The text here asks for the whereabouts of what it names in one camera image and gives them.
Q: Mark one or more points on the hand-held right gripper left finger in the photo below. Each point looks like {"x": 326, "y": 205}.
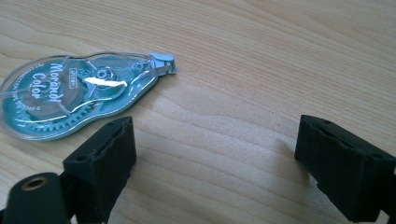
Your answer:
{"x": 99, "y": 165}

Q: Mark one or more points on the teal correction tape dispenser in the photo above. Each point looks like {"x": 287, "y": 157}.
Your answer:
{"x": 77, "y": 93}

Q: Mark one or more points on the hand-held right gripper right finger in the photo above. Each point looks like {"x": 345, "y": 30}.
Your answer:
{"x": 345, "y": 174}

